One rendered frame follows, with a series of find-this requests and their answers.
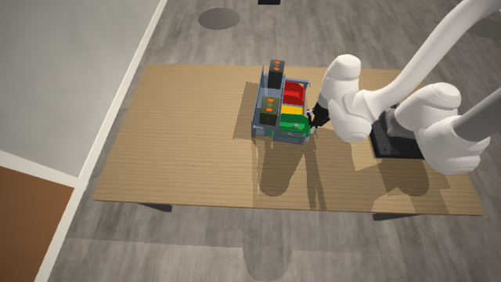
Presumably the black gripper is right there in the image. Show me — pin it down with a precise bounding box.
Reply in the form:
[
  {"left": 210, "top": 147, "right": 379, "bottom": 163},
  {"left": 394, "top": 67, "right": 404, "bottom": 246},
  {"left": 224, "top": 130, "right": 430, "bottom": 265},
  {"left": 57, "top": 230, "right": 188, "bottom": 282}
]
[{"left": 307, "top": 102, "right": 330, "bottom": 134}]

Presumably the red bin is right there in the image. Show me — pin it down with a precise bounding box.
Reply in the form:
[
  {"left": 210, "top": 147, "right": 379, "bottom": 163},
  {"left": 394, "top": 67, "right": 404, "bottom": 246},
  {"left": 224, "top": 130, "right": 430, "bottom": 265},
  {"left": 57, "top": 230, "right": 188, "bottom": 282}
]
[{"left": 283, "top": 81, "right": 305, "bottom": 106}]

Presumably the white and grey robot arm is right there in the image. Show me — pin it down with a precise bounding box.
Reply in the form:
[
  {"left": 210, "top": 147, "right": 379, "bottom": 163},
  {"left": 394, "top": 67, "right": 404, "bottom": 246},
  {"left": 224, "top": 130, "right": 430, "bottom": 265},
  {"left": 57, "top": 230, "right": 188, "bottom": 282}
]
[{"left": 317, "top": 0, "right": 501, "bottom": 175}]

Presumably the green bin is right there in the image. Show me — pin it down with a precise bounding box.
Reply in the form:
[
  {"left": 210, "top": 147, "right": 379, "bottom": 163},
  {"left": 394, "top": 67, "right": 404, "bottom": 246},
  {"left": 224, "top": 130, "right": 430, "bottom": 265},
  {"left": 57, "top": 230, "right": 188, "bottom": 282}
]
[{"left": 279, "top": 113, "right": 311, "bottom": 138}]

